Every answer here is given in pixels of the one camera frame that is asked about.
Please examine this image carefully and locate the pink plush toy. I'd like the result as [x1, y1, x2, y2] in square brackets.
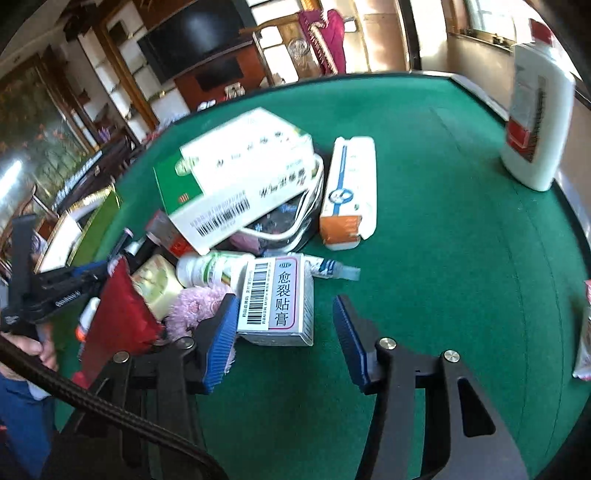
[164, 284, 236, 375]

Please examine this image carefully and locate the small white barcode box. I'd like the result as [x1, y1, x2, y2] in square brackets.
[236, 254, 315, 347]

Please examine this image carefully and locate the red foil pouch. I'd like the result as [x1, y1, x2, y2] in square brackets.
[72, 257, 163, 389]

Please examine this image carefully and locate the white green medicine box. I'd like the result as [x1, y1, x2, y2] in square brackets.
[153, 108, 322, 255]

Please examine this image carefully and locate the person's left hand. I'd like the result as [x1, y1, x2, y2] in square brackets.
[1, 323, 58, 371]

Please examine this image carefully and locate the white bottle orange cap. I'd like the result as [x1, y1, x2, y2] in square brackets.
[75, 297, 100, 343]

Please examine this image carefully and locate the white green pill bottle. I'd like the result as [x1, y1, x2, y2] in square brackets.
[176, 251, 254, 292]

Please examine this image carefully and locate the green gold storage box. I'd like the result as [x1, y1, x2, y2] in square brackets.
[34, 185, 119, 273]

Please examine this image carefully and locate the clear plastic pen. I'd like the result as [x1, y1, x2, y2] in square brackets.
[304, 255, 361, 281]

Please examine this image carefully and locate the red grey flat box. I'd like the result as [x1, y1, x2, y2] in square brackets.
[145, 210, 194, 258]

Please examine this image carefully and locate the clear zip pouch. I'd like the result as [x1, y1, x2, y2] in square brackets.
[228, 154, 325, 257]

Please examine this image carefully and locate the white orange slim box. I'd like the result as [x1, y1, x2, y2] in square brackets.
[320, 136, 378, 251]

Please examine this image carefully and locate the white bottle red cap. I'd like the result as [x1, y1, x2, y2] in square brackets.
[501, 19, 575, 192]

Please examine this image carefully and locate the magenta cloth on chair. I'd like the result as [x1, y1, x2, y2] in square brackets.
[297, 9, 346, 75]

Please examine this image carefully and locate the wooden chair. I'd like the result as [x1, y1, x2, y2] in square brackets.
[239, 12, 339, 86]

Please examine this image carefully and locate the black braided cable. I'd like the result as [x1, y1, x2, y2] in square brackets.
[0, 333, 230, 480]

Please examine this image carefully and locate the black wall television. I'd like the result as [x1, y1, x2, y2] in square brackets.
[138, 0, 256, 83]

